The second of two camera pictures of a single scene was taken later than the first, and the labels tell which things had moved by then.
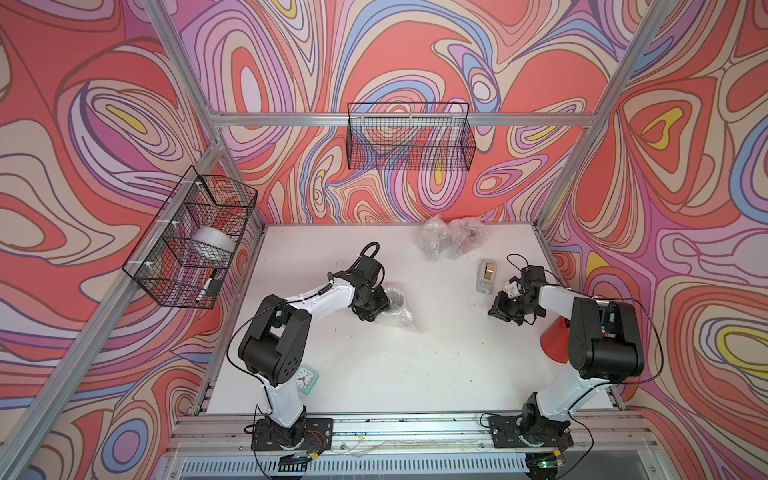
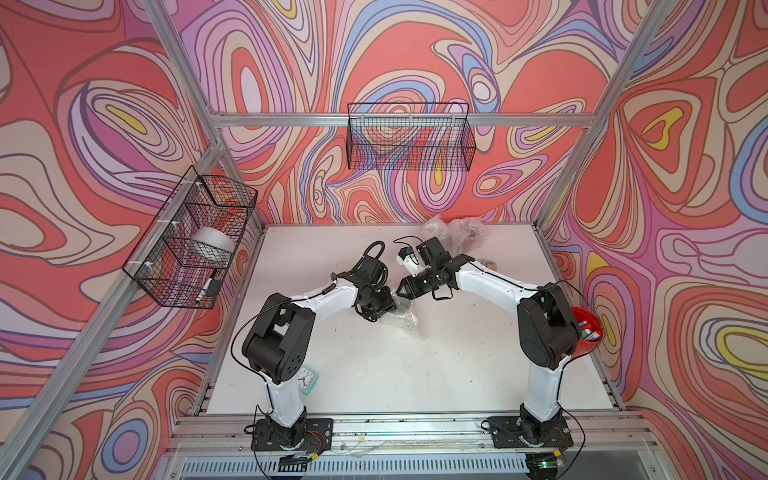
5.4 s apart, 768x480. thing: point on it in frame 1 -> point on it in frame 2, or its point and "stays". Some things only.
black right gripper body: [513, 308] -> [424, 281]
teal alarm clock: [306, 380] stays
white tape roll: [212, 246] stays
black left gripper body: [374, 303] stays
